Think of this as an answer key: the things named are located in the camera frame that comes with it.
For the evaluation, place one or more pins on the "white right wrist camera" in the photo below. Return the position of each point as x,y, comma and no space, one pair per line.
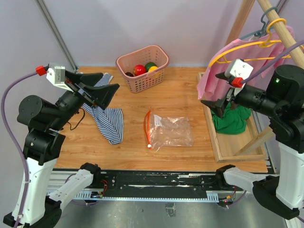
238,70

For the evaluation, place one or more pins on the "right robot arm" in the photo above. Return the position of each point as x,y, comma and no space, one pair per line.
283,103

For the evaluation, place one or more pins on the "pink plastic basket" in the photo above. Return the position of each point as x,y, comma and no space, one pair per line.
151,53

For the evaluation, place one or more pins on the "clear zip top bag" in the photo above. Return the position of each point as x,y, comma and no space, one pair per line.
167,131

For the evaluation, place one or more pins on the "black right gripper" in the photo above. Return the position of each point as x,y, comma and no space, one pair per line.
217,105

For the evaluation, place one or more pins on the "fake yellow lemon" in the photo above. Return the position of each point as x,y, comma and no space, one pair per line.
152,68

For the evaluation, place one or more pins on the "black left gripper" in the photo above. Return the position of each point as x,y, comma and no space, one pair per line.
101,96

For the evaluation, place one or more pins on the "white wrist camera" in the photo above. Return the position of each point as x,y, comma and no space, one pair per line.
238,70
55,74

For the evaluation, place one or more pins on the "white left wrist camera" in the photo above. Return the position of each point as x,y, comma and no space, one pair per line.
55,74

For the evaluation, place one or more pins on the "blue white striped shirt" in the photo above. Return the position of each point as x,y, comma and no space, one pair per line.
109,121

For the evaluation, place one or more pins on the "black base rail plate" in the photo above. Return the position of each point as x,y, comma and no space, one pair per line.
155,185

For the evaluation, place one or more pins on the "green tank top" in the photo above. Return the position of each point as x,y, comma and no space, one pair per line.
234,121

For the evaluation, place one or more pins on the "yellow clothes hanger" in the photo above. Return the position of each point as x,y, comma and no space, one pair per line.
250,51

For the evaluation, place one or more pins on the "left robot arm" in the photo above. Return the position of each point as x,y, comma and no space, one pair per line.
36,208

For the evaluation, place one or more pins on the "pink shirt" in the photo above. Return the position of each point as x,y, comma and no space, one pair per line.
212,88

